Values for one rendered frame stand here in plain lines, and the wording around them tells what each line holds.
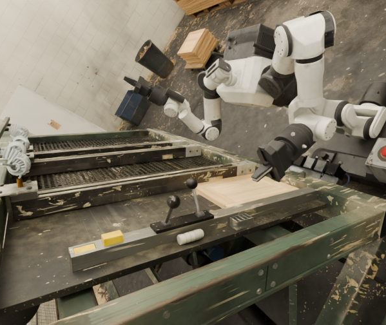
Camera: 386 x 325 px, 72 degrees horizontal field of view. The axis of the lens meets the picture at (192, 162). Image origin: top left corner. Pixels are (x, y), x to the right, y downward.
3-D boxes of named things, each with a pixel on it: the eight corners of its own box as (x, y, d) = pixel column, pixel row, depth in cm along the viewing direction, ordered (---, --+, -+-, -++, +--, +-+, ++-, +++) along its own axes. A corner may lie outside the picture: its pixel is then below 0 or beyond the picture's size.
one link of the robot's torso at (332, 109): (329, 103, 165) (283, 77, 139) (359, 105, 151) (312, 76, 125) (321, 127, 167) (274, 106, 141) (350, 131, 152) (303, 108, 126)
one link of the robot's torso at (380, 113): (359, 111, 187) (352, 101, 180) (391, 114, 170) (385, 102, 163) (346, 137, 186) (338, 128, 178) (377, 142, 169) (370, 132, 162)
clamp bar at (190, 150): (202, 155, 184) (203, 120, 177) (-10, 182, 124) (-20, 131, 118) (194, 153, 192) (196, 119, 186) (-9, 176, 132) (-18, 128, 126)
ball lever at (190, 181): (209, 216, 83) (198, 175, 86) (198, 219, 81) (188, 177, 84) (202, 218, 87) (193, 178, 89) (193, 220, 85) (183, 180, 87)
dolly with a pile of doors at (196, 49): (223, 44, 425) (206, 26, 402) (207, 73, 423) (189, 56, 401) (203, 48, 475) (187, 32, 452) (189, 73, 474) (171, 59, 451)
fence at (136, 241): (316, 198, 112) (318, 190, 111) (72, 272, 64) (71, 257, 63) (306, 195, 116) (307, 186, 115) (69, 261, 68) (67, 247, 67)
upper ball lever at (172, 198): (173, 229, 79) (184, 201, 70) (161, 233, 77) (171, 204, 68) (167, 219, 81) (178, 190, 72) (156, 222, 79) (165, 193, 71)
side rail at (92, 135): (148, 140, 268) (148, 130, 265) (19, 151, 213) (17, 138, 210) (145, 140, 275) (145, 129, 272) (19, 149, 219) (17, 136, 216)
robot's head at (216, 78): (218, 78, 117) (202, 74, 112) (234, 66, 108) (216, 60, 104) (221, 92, 115) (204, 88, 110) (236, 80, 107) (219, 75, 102)
